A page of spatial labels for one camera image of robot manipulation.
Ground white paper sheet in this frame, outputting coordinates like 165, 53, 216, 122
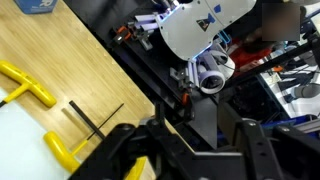
0, 87, 73, 180

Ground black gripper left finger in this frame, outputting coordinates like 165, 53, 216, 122
68, 102, 248, 180

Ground aluminium corner bracket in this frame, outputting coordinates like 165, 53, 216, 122
169, 60, 196, 91

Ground black flat bar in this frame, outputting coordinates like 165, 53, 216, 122
68, 100, 107, 140

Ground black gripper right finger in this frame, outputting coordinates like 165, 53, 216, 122
217, 101, 320, 180

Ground aluminium extrusion rail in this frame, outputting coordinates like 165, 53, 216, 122
134, 11, 165, 32

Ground white cylindrical ring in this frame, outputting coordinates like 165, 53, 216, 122
195, 49, 236, 95

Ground red object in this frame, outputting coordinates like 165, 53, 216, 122
229, 36, 272, 69

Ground yellow T-handle hex key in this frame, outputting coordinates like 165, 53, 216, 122
42, 102, 125, 175
124, 155, 148, 180
0, 59, 58, 109

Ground blue spray bottle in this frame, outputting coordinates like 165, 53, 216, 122
13, 0, 59, 15

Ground orange-handled clamp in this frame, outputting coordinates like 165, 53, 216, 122
113, 25, 134, 44

